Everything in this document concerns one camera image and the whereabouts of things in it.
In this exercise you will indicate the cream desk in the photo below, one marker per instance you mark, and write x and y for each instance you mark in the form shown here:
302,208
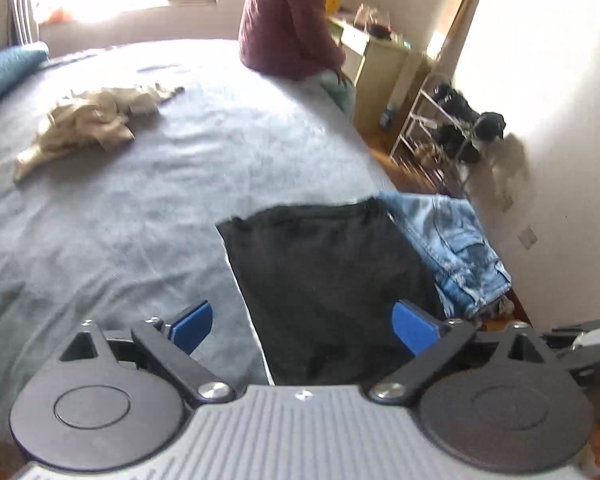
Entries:
380,70

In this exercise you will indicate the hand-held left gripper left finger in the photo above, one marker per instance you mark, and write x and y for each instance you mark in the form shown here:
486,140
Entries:
192,327

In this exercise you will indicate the beige crumpled garment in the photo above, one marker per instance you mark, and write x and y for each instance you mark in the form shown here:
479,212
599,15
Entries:
80,125

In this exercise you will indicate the metal chair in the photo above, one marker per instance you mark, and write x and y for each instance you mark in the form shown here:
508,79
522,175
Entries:
420,125

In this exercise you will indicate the folded blue garment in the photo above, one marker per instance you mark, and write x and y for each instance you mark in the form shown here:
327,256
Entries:
455,245

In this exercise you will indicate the black printed t-shirt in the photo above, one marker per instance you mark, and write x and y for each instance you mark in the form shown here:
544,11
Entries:
330,280

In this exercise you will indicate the small orange object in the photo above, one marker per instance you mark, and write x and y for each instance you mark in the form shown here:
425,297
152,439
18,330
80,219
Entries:
59,15

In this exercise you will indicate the blue duvet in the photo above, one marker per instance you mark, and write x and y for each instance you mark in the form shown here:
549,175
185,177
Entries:
5,70

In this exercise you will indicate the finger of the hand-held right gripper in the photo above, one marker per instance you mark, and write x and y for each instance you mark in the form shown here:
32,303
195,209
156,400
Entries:
560,344
587,329

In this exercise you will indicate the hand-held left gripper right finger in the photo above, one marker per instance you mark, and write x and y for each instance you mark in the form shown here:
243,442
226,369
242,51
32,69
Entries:
412,327

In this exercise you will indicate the white crumpled garment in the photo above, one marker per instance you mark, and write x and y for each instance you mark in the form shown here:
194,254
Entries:
152,100

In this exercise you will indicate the grey curtain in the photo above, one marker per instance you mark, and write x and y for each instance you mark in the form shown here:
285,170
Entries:
25,0

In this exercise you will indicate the long cardboard box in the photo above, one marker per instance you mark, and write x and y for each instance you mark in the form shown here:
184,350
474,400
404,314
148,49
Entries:
460,15

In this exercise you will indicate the crumpled clear plastic bag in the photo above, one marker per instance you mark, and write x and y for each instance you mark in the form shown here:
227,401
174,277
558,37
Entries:
367,14

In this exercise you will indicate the wall socket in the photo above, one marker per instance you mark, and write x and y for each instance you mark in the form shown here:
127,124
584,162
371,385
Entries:
528,237

